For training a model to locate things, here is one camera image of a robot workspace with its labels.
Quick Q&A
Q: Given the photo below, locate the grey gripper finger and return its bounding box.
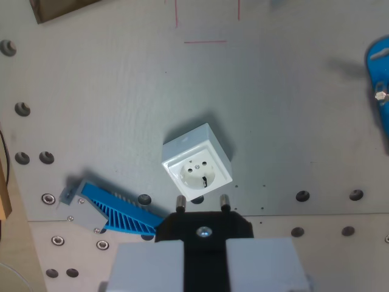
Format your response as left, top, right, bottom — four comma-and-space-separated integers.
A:
106, 240, 185, 292
225, 237, 314, 292

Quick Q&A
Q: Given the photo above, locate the black two-pin plug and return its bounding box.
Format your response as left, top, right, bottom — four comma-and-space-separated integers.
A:
154, 194, 255, 292

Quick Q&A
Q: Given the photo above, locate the blue ribbed plastic wedge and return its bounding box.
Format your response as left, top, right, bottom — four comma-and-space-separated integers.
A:
79, 181, 167, 236

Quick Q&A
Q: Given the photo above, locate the round whitish disc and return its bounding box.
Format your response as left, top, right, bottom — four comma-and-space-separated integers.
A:
0, 261, 32, 292

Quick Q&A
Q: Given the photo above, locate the light wooden board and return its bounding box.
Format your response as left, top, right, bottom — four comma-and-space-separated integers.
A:
0, 121, 13, 220

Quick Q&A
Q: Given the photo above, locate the silver hex bolt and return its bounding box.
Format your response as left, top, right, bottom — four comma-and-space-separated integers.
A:
374, 82, 389, 106

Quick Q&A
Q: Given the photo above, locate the blue plastic fixture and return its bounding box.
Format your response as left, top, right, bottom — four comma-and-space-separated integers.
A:
364, 35, 389, 138

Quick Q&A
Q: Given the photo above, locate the grey round peg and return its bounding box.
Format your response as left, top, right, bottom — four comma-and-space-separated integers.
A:
0, 39, 18, 57

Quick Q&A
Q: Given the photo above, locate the dark wooden block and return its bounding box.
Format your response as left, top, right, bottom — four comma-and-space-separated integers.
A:
29, 0, 102, 25

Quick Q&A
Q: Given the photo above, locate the grey plastic bracket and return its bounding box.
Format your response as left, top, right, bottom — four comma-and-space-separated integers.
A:
58, 178, 109, 234

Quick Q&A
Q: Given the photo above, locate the white wall socket box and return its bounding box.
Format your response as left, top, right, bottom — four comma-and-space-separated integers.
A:
160, 122, 234, 202

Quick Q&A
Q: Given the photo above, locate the thin black cable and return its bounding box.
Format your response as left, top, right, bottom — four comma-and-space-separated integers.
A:
0, 130, 10, 185

